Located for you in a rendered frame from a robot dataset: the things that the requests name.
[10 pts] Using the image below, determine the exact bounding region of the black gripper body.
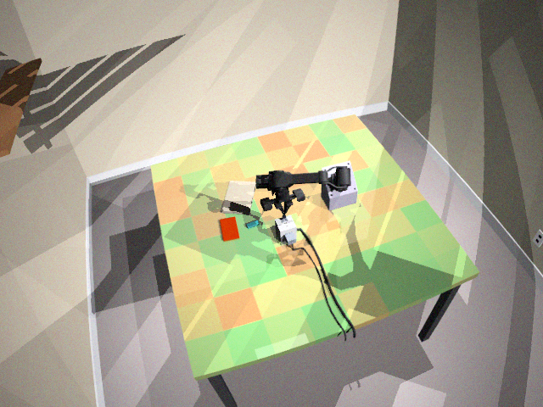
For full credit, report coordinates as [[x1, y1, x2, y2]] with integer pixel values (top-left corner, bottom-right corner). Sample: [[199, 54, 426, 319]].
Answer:
[[260, 188, 305, 211]]

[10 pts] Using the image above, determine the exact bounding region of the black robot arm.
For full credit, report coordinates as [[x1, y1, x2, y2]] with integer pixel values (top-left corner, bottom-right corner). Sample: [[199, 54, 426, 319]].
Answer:
[[255, 166, 351, 196]]

